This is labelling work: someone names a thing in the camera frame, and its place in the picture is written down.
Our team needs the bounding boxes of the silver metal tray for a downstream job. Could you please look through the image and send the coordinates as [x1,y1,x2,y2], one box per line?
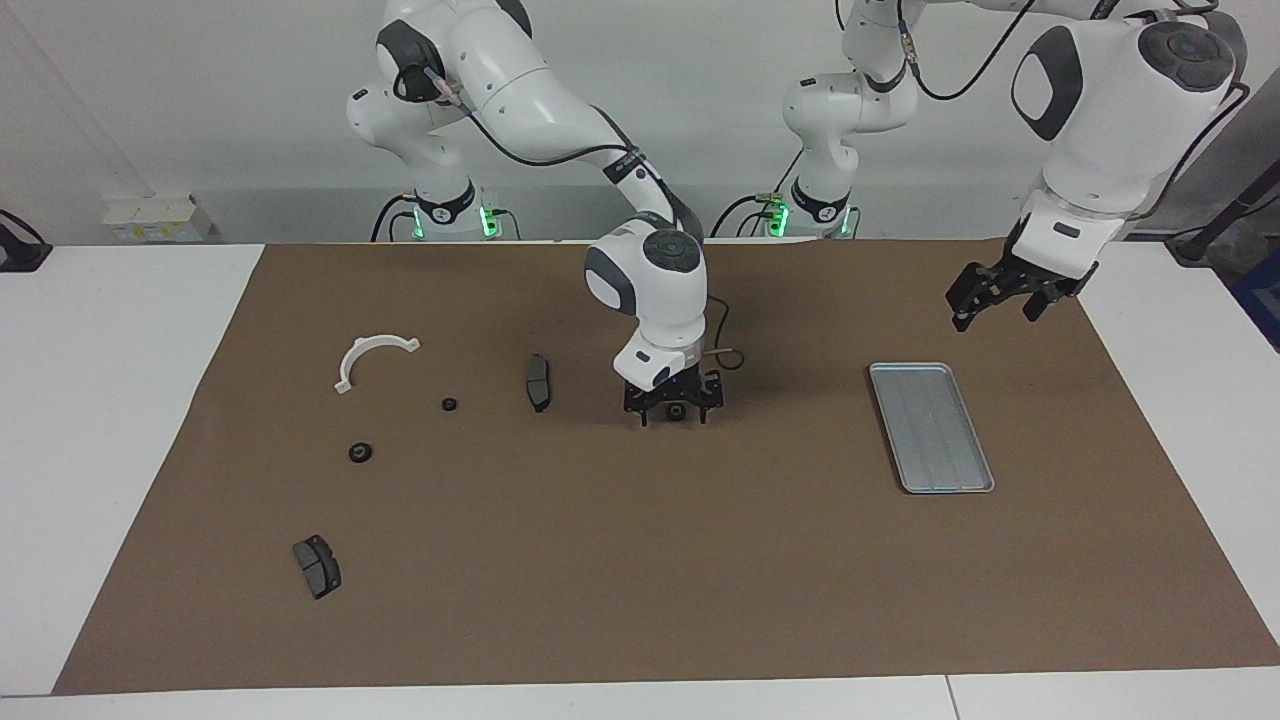
[868,362,996,495]

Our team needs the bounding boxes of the brown table mat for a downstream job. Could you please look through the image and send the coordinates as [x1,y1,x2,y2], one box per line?
[52,238,1280,696]

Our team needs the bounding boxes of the black stand pole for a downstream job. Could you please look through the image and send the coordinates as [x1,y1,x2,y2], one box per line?
[1163,160,1280,267]

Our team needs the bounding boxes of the blue box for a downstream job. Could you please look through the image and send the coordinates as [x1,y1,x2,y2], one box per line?
[1228,248,1280,353]

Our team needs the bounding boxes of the short grey brake pad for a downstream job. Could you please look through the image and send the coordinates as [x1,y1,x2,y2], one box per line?
[292,534,343,601]

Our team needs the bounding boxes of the white socket box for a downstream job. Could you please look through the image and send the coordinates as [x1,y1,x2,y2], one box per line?
[103,196,217,244]

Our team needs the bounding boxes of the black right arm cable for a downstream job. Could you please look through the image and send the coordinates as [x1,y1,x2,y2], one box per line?
[395,65,749,369]

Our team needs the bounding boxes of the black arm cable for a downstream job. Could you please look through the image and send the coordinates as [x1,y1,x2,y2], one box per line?
[395,65,749,369]
[890,0,1253,241]

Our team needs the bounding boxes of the black left base cable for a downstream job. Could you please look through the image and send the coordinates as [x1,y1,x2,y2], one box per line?
[710,148,806,239]

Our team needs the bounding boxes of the black base cable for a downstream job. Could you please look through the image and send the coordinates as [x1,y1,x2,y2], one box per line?
[710,148,806,239]
[370,193,421,243]

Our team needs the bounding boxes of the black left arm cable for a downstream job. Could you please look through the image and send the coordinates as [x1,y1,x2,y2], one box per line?
[890,0,1253,241]

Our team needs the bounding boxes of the white curved plastic bracket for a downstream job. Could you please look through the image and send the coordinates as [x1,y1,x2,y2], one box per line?
[334,334,422,395]

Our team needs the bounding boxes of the black right base cable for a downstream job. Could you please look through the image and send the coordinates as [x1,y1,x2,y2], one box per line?
[370,193,421,243]

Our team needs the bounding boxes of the black clamp mount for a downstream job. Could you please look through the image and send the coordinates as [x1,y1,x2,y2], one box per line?
[0,208,54,274]

